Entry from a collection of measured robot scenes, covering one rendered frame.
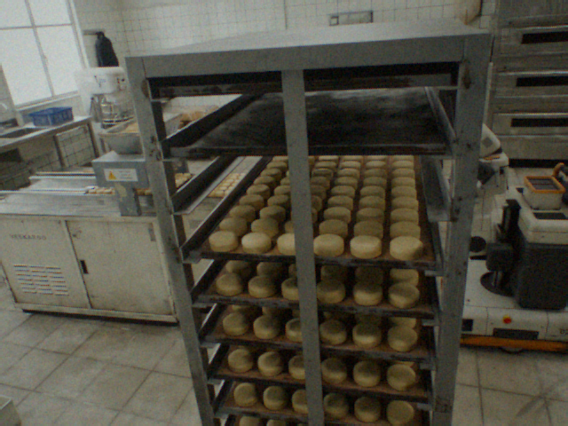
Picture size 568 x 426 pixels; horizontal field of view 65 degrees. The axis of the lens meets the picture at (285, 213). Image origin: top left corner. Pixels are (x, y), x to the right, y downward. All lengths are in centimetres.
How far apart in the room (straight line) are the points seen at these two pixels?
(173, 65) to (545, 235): 220
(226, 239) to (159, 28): 708
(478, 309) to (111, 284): 225
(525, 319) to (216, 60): 242
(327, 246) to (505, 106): 506
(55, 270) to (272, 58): 288
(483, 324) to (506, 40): 353
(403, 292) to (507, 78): 494
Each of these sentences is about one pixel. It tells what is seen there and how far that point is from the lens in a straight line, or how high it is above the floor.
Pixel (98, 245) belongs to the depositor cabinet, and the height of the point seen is 63.
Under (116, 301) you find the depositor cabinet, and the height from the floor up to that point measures 21.
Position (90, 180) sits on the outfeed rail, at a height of 88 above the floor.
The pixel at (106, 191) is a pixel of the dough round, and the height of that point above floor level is 92.
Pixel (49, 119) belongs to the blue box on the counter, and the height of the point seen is 95.
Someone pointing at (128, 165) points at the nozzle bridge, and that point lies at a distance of 265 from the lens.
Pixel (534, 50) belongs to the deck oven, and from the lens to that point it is 561.
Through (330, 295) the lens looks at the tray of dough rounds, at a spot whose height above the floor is 142.
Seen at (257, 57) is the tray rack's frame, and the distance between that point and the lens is 62.
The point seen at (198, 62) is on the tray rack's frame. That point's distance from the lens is 65.
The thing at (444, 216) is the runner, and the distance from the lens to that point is 67.
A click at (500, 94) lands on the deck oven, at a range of 563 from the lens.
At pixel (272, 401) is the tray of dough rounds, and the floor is 115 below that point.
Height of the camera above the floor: 186
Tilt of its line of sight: 24 degrees down
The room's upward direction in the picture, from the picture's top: 5 degrees counter-clockwise
